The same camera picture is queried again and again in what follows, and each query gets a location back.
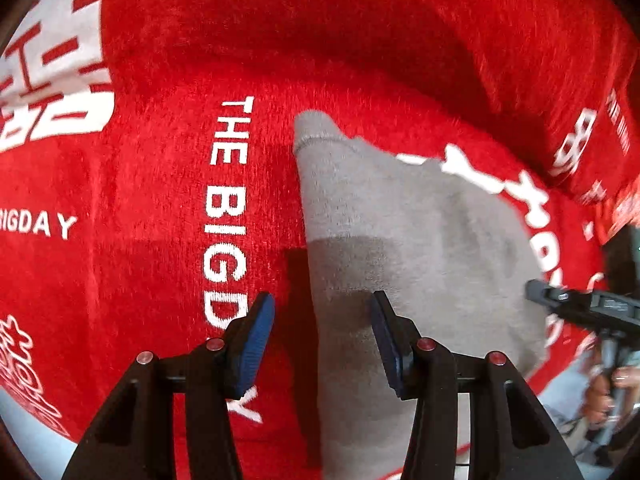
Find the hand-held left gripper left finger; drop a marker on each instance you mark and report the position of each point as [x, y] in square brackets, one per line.
[255, 340]

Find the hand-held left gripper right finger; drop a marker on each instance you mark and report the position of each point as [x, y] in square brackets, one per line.
[387, 340]

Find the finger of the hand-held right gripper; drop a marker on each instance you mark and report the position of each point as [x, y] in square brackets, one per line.
[557, 299]

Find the grey small garment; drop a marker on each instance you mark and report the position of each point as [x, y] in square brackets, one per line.
[400, 225]

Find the person's right hand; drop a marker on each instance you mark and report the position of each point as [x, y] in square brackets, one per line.
[622, 376]

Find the red printed fleece blanket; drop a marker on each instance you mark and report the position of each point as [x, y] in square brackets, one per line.
[175, 85]

